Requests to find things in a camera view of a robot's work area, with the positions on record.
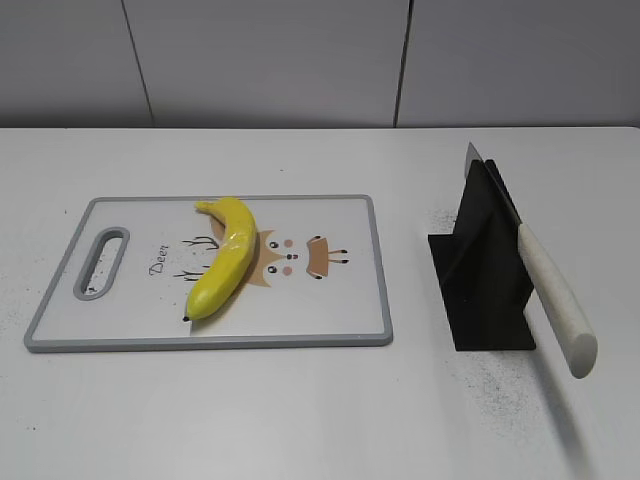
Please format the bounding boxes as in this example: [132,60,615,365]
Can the yellow plastic banana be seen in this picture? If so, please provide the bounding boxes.
[183,197,258,322]

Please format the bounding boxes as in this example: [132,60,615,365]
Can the white-handled kitchen knife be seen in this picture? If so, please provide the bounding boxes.
[464,144,598,379]

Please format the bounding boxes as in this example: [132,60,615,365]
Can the white grey-rimmed cutting board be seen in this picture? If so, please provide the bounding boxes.
[24,195,393,353]

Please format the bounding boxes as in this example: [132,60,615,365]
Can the black knife stand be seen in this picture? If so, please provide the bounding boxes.
[428,160,536,351]

